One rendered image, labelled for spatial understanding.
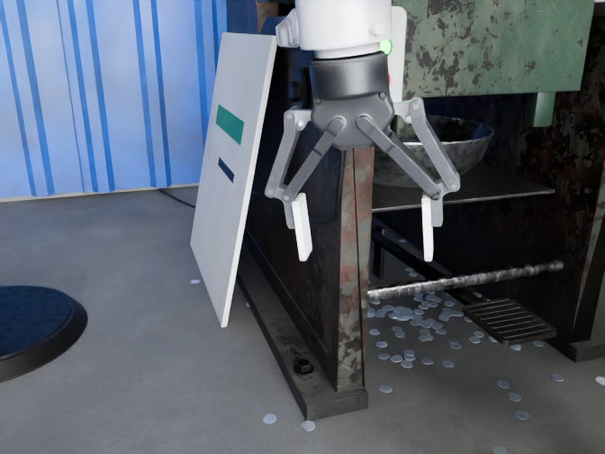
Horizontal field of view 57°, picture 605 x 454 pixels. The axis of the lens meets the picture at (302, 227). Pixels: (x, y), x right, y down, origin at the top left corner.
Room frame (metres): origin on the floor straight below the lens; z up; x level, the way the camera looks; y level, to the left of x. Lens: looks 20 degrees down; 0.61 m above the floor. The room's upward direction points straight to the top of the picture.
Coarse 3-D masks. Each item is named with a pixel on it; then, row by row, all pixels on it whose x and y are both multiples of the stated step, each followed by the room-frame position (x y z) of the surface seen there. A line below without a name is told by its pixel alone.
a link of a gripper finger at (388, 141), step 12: (360, 120) 0.53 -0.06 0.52; (372, 132) 0.53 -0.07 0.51; (384, 132) 0.56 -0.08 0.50; (384, 144) 0.53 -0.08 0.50; (396, 144) 0.53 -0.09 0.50; (396, 156) 0.53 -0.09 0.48; (408, 156) 0.53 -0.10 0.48; (408, 168) 0.53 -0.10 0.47; (420, 168) 0.53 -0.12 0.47; (420, 180) 0.53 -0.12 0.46; (432, 180) 0.53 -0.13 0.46; (432, 192) 0.53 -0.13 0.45
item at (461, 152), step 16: (432, 128) 1.27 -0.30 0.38; (448, 128) 1.25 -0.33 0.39; (464, 128) 1.22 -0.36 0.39; (480, 128) 1.17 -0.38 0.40; (416, 144) 0.97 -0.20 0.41; (448, 144) 0.98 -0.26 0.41; (464, 144) 0.99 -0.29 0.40; (480, 144) 1.02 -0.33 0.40; (384, 160) 1.00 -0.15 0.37; (464, 160) 1.01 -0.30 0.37; (480, 160) 1.06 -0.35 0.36; (384, 176) 1.02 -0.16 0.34; (400, 176) 1.01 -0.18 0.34
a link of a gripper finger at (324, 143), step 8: (336, 120) 0.54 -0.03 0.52; (328, 128) 0.54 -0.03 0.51; (336, 128) 0.54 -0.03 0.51; (328, 136) 0.54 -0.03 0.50; (336, 136) 0.54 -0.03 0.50; (320, 144) 0.55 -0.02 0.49; (328, 144) 0.54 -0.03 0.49; (312, 152) 0.56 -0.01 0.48; (320, 152) 0.55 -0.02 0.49; (312, 160) 0.56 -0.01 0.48; (320, 160) 0.57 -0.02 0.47; (304, 168) 0.56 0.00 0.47; (312, 168) 0.56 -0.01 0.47; (296, 176) 0.56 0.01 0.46; (304, 176) 0.56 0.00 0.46; (296, 184) 0.56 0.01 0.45; (288, 192) 0.56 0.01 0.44; (296, 192) 0.56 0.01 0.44; (288, 200) 0.56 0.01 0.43
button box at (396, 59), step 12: (396, 12) 0.74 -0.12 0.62; (396, 24) 0.74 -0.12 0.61; (396, 36) 0.74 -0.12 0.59; (396, 48) 0.74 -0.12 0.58; (396, 60) 0.74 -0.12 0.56; (396, 72) 0.74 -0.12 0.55; (396, 84) 0.74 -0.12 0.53; (396, 96) 0.74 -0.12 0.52; (252, 192) 1.29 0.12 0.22; (192, 204) 1.80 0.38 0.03; (276, 204) 1.08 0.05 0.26; (336, 204) 0.76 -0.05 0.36; (336, 216) 0.76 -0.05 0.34
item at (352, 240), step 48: (240, 0) 1.39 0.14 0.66; (288, 48) 1.02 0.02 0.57; (288, 96) 1.05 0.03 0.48; (336, 192) 0.79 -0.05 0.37; (288, 240) 1.05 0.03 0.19; (336, 240) 0.79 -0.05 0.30; (288, 288) 1.06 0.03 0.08; (336, 288) 0.78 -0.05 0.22; (288, 336) 0.95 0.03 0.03; (336, 336) 0.78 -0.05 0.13; (288, 384) 0.83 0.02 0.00; (336, 384) 0.77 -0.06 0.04
